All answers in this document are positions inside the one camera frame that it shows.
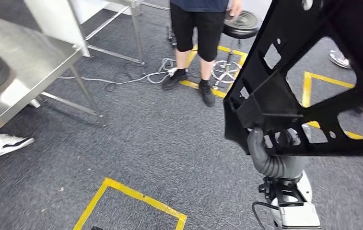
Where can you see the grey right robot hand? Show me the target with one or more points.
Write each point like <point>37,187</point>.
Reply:
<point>283,166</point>

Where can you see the black plastic panel part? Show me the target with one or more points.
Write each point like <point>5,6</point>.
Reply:
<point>359,38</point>

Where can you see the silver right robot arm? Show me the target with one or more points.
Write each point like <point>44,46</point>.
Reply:
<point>305,190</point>

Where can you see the stainless steel workbench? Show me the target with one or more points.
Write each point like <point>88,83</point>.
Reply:
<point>25,63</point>

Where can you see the person's foot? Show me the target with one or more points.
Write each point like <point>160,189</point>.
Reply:
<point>6,146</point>
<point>340,59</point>

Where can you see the yellow floor tape square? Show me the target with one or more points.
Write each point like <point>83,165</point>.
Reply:
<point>136,194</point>
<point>222,49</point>

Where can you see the white power strip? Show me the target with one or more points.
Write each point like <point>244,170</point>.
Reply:
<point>172,71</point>

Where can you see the black round stool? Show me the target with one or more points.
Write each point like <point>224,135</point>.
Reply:
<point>241,23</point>

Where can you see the person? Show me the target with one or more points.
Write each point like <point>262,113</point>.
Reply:
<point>200,31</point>

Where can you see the black robot leg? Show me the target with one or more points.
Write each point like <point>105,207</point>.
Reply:
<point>97,228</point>

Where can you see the white table steel legs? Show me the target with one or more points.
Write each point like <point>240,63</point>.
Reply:
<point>60,22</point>

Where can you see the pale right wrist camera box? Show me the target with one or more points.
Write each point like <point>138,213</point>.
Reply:
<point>298,216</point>

